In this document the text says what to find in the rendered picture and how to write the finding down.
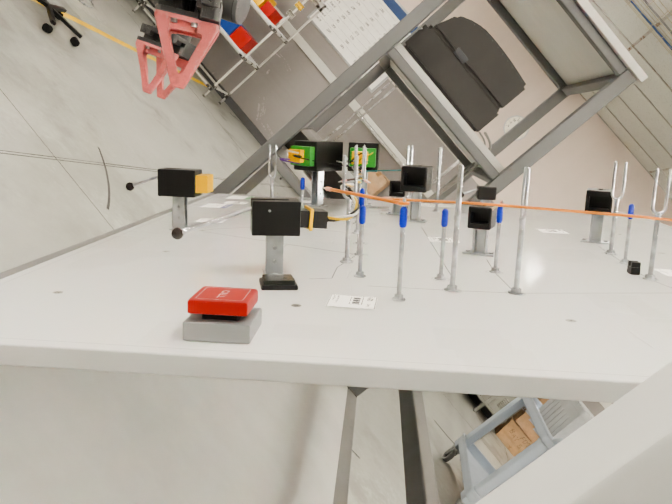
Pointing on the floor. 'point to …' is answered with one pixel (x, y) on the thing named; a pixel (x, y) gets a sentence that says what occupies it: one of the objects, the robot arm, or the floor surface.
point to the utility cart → (474, 460)
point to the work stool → (58, 19)
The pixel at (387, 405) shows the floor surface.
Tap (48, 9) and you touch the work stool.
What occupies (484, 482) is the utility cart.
